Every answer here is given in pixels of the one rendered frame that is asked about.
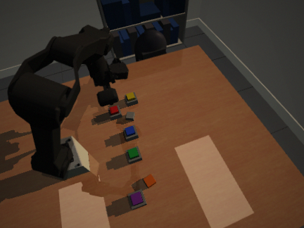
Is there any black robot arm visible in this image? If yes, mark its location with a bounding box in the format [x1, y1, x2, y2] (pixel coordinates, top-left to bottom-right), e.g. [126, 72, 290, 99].
[7, 25, 129, 179]

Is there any purple button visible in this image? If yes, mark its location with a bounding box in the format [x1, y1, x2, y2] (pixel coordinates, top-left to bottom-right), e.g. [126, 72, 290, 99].
[127, 189, 147, 210]

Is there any yellow button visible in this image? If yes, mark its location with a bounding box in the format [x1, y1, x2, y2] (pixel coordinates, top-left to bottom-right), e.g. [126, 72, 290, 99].
[125, 92, 138, 106]

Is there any blue button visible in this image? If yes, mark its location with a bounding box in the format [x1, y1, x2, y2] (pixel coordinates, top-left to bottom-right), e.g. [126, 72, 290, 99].
[123, 125, 139, 141]

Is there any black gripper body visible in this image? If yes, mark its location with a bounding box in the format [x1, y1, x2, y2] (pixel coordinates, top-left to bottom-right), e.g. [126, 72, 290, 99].
[89, 61, 119, 106]

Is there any green button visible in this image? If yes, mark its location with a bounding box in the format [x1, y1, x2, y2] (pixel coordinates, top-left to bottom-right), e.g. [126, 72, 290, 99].
[126, 146, 142, 164]

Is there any orange block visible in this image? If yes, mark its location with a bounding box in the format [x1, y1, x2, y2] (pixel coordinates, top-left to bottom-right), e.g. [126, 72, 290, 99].
[143, 174, 156, 188]

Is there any red button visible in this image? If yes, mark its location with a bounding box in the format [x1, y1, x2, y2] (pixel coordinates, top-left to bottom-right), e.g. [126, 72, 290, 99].
[108, 105, 122, 120]

